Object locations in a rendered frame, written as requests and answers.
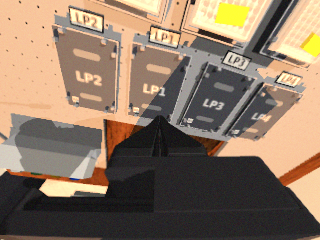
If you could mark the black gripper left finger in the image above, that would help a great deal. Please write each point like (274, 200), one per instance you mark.
(144, 142)

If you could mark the beige flat base plate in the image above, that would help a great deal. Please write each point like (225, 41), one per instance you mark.
(32, 93)

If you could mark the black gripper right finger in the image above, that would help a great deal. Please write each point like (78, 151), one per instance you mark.
(175, 143)

